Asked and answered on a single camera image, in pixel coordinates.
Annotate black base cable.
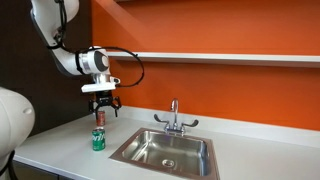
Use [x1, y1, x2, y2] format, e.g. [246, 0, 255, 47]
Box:
[0, 149, 18, 180]

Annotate under-counter cabinet front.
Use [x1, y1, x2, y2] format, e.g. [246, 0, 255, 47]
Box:
[12, 159, 76, 180]

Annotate dark wood cabinet panel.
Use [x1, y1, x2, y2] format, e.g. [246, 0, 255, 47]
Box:
[0, 0, 94, 136]

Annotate stainless steel sink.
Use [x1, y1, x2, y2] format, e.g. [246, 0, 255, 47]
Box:
[108, 127, 221, 180]

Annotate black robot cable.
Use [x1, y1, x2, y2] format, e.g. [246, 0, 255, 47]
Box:
[46, 0, 146, 89]

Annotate chrome two-handle faucet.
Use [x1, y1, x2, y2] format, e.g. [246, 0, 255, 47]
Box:
[153, 97, 200, 136]

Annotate white wall shelf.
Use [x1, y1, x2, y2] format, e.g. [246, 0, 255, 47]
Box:
[106, 51, 320, 69]

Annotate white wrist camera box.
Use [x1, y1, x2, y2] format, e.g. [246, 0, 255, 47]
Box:
[80, 82, 118, 94]

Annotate green soda can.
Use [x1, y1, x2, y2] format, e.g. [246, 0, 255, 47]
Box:
[91, 126, 107, 152]

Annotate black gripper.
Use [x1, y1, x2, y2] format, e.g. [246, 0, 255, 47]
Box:
[88, 90, 122, 118]

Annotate red soda can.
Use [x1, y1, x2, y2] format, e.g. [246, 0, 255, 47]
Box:
[95, 110, 107, 127]

